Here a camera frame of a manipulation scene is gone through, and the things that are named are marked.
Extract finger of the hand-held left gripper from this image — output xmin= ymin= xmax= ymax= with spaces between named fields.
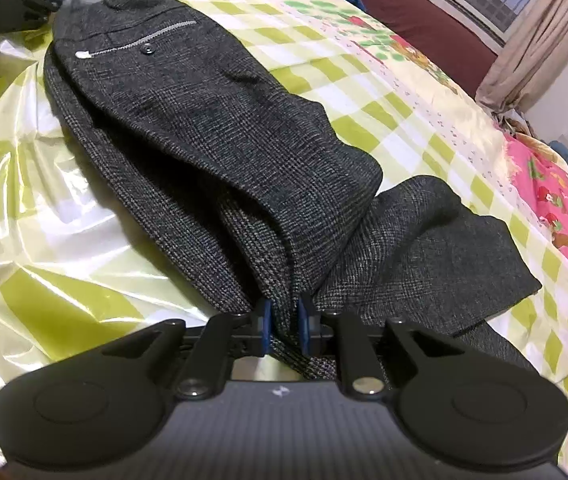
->
xmin=15 ymin=0 xmax=65 ymax=19

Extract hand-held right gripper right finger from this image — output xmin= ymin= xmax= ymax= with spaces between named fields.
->
xmin=297 ymin=293 xmax=466 ymax=402

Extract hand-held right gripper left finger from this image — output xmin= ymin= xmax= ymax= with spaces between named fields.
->
xmin=99 ymin=299 xmax=273 ymax=402

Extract dark grey pants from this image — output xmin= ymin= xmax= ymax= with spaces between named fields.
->
xmin=41 ymin=0 xmax=545 ymax=382

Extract checked printed blanket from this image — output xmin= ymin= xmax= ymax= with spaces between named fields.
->
xmin=0 ymin=0 xmax=568 ymax=480

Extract crumpled cloth pile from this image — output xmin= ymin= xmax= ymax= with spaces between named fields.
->
xmin=493 ymin=102 xmax=541 ymax=138

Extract beige curtain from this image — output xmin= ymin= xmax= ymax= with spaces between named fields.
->
xmin=476 ymin=0 xmax=568 ymax=112

